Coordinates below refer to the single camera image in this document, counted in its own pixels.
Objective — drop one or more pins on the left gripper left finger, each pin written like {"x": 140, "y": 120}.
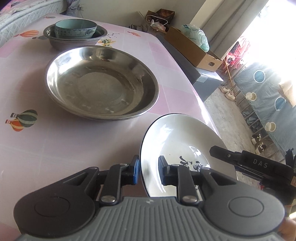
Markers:
{"x": 67, "y": 206}

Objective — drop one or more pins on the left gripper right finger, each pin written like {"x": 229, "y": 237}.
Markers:
{"x": 228, "y": 204}

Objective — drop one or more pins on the white ceramic plate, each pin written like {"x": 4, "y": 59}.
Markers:
{"x": 182, "y": 140}

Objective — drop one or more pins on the teal ceramic bowl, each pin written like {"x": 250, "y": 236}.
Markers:
{"x": 75, "y": 28}

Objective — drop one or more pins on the person's right hand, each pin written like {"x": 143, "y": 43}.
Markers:
{"x": 287, "y": 229}

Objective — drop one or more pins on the pink patterned tablecloth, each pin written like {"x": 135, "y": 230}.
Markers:
{"x": 42, "y": 143}

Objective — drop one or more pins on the blue dotted cloth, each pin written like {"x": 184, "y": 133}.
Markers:
{"x": 260, "y": 86}

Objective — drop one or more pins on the white shoes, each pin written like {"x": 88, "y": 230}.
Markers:
{"x": 228, "y": 93}

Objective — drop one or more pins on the large grey box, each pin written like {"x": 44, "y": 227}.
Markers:
{"x": 204, "y": 82}

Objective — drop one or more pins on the hanging red pink clothes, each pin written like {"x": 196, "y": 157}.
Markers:
{"x": 235, "y": 55}

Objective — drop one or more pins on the wide steel plate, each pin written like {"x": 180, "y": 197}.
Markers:
{"x": 101, "y": 83}

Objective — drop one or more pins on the brown cardboard box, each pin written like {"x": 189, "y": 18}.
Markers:
{"x": 194, "y": 54}

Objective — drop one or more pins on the light green plastic bag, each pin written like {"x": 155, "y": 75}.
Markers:
{"x": 196, "y": 35}

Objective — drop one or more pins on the deep steel bowl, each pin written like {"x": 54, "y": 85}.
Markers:
{"x": 66, "y": 44}

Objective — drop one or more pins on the white quilted mattress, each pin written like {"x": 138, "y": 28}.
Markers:
{"x": 17, "y": 15}

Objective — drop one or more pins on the white printed cardboard box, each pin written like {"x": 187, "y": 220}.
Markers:
{"x": 158, "y": 21}

